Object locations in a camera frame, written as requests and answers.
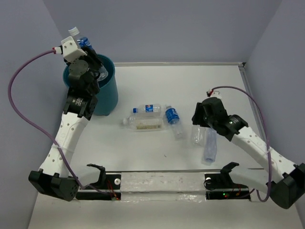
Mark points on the blue cap Pepsi bottle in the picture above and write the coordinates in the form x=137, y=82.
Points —
x=148, y=108

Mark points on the white front platform board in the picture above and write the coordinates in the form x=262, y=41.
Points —
x=155, y=200

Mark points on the clear white cap bottle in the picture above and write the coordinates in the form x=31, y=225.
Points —
x=198, y=135

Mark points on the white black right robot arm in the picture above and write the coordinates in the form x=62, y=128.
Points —
x=282, y=179

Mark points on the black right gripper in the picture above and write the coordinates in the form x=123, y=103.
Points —
x=197, y=118

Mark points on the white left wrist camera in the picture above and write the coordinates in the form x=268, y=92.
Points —
x=70, y=49

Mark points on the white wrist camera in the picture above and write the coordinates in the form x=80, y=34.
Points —
x=213, y=93
x=70, y=49

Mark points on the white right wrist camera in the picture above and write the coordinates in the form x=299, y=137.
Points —
x=213, y=93

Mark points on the crushed bluish blue cap bottle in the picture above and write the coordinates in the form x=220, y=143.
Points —
x=210, y=146

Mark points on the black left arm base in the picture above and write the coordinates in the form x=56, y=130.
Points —
x=99, y=184

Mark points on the teal plastic bin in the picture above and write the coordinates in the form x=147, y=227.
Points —
x=108, y=94

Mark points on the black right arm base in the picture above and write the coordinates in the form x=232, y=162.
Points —
x=219, y=186

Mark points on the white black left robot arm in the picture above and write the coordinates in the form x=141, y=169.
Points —
x=55, y=177

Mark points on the large clear square bottle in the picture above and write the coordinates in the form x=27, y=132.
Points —
x=143, y=123

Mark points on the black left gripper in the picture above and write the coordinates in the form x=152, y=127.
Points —
x=91, y=57

